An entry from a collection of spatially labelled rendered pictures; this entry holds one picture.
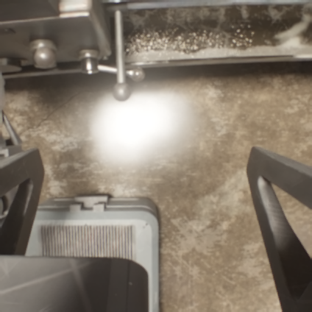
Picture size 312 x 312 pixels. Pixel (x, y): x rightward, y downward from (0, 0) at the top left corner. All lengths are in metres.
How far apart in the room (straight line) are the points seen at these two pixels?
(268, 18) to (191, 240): 0.96
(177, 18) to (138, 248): 0.79
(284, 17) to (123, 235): 0.90
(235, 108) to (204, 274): 0.79
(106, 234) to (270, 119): 0.87
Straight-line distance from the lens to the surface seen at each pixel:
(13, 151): 0.60
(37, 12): 0.49
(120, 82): 0.59
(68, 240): 1.10
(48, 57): 0.49
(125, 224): 1.04
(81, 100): 1.28
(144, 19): 0.90
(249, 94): 1.33
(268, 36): 0.96
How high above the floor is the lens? 1.24
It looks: 85 degrees down
